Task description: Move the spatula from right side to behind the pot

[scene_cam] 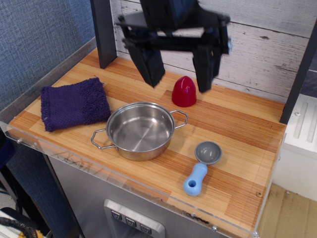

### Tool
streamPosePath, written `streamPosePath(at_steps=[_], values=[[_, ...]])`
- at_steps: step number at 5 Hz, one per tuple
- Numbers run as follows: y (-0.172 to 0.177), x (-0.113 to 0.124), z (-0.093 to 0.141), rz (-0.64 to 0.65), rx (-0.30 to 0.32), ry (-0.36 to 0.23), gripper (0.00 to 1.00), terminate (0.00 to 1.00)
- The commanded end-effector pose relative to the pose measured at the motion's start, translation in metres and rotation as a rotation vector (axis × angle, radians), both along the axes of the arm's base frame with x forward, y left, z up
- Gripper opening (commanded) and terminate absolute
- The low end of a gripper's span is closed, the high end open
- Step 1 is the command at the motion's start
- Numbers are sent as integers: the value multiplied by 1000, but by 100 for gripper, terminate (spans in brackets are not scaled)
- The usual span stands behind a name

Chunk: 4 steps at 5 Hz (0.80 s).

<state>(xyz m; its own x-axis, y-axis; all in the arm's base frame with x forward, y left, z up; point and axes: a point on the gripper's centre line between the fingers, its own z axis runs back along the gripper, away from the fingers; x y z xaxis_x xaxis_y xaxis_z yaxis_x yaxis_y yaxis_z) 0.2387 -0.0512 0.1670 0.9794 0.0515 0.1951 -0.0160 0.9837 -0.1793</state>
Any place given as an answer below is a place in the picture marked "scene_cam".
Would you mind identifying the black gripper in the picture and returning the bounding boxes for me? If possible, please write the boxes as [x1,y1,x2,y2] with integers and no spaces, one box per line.
[116,0,232,93]

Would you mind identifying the blue grey plastic spoon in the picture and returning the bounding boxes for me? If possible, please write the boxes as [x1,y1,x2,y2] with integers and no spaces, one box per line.
[183,141,222,196]

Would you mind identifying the red dome-shaped object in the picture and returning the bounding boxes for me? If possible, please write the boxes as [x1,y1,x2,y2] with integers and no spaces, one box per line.
[171,76,197,107]

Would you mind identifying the purple folded cloth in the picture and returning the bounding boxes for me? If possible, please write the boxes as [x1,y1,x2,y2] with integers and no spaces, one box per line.
[41,77,111,132]

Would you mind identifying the stainless steel pot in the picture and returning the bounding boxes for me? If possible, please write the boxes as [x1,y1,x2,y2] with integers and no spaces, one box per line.
[91,102,189,161]

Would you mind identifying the clear acrylic edge guard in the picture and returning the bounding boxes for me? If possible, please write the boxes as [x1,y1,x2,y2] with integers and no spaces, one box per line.
[0,122,258,238]

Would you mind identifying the white ribbed appliance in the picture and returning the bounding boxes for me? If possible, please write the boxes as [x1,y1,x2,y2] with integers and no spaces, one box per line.
[273,94,317,201]

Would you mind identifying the stainless steel cabinet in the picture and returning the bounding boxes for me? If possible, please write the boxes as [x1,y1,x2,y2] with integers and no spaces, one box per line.
[48,156,223,238]

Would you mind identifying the silver button panel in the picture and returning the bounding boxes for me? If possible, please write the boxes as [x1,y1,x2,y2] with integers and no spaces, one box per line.
[104,199,165,238]

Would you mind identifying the yellow black bag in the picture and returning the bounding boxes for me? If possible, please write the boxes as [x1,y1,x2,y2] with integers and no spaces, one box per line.
[0,217,39,238]

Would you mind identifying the right dark upright post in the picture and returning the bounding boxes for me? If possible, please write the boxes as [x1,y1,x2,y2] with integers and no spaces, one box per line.
[279,24,317,124]

